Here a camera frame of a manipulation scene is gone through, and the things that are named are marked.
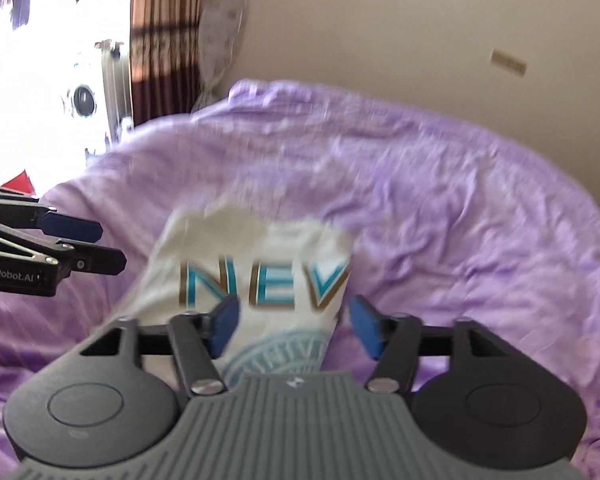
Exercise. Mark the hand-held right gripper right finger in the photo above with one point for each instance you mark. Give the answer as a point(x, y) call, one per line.
point(367, 327)

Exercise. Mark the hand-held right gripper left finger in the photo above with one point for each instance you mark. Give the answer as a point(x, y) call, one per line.
point(226, 325)

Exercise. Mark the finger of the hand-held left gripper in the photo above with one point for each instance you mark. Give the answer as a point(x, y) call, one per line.
point(97, 261)
point(72, 226)

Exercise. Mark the white t-shirt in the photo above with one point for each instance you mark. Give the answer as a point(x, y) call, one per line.
point(260, 255)

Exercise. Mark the red cloth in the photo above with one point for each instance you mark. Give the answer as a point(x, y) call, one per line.
point(20, 184)

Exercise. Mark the white washing machine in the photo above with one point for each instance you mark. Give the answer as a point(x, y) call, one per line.
point(82, 97)

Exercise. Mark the purple floral bed cover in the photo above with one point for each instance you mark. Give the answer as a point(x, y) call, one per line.
point(455, 200)

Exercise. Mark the brown striped curtain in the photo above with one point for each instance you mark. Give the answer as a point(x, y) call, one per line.
point(165, 35)

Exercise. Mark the white floral curtain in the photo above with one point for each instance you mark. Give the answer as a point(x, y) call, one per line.
point(220, 45)

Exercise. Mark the brown tape strip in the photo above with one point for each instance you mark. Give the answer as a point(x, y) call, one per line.
point(508, 63)

